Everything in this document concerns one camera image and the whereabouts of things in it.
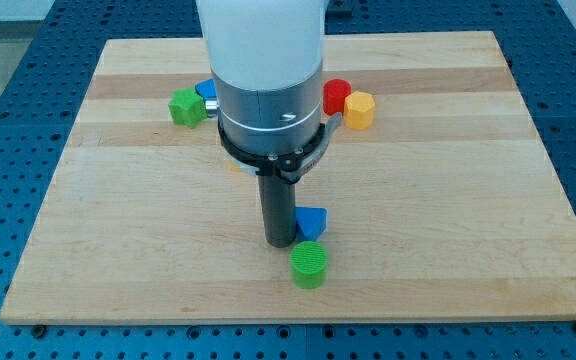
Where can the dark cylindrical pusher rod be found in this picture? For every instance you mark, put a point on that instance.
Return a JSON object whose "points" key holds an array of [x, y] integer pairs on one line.
{"points": [[278, 210]]}

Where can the black clamp ring mount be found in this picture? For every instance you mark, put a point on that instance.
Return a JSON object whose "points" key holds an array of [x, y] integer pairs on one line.
{"points": [[289, 168]]}

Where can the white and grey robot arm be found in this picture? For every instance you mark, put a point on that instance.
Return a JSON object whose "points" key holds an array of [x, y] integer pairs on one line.
{"points": [[266, 58]]}

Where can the blue block behind arm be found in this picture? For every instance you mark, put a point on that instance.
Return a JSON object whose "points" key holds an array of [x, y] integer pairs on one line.
{"points": [[206, 89]]}

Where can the blue triangle block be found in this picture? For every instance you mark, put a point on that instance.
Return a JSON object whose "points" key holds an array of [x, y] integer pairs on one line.
{"points": [[311, 223]]}

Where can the green cylinder block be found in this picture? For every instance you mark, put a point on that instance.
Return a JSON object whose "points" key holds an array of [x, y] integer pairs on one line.
{"points": [[308, 262]]}

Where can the red cylinder block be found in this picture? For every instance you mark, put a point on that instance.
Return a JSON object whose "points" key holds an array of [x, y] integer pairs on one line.
{"points": [[335, 92]]}

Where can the orange hexagon block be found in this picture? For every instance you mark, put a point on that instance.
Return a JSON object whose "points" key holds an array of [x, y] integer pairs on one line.
{"points": [[359, 110]]}

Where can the green star block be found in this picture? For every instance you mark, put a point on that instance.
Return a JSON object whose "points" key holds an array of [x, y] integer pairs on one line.
{"points": [[187, 107]]}

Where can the wooden board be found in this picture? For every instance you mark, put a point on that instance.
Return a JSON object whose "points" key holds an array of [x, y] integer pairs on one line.
{"points": [[447, 208]]}

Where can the blue perforated table plate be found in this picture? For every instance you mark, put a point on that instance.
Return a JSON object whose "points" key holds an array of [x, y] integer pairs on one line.
{"points": [[41, 101]]}

